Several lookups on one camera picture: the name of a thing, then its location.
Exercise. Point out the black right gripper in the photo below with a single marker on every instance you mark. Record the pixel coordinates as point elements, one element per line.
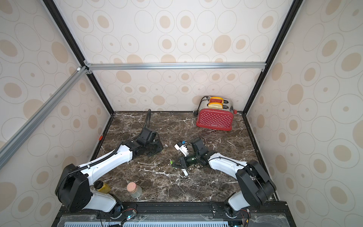
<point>184,160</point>

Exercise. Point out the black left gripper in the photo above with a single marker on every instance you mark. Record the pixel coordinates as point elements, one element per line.
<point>160,147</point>

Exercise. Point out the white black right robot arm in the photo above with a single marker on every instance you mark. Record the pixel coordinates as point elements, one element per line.
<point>256,187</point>

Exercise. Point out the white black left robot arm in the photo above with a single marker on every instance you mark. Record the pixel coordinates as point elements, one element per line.
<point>73,188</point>

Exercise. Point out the red polka dot toaster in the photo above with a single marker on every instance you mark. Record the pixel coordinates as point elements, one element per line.
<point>215,113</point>

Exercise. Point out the cork stoppered glass jar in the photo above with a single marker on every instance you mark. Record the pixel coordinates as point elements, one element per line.
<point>134,190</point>

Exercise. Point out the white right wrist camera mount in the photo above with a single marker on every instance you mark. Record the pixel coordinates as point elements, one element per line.
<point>182,147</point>

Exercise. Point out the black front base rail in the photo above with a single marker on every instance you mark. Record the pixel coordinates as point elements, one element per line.
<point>180,214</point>

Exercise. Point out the horizontal aluminium frame bar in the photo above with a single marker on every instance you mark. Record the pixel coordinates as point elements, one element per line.
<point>177,66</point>

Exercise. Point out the diagonal aluminium frame bar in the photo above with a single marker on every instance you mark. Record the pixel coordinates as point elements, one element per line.
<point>18,139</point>

